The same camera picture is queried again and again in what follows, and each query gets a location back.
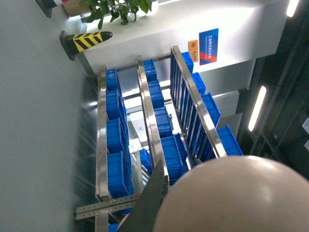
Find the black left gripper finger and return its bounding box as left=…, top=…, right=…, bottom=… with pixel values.
left=118, top=160, right=169, bottom=232

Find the beige plastic dustpan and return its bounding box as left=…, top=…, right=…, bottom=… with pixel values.
left=154, top=156, right=309, bottom=232

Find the steel flow rack shelf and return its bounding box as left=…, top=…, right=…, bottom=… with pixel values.
left=76, top=46, right=242, bottom=232

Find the yellow black traffic cone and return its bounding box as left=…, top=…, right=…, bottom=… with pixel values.
left=59, top=30, right=113, bottom=60

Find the green potted plant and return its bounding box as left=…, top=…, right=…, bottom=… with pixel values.
left=80, top=0, right=152, bottom=29

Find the orange wall sign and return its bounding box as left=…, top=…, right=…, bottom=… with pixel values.
left=188, top=40, right=199, bottom=63

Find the blue red wall sign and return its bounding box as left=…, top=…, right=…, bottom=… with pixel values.
left=199, top=29, right=219, bottom=66

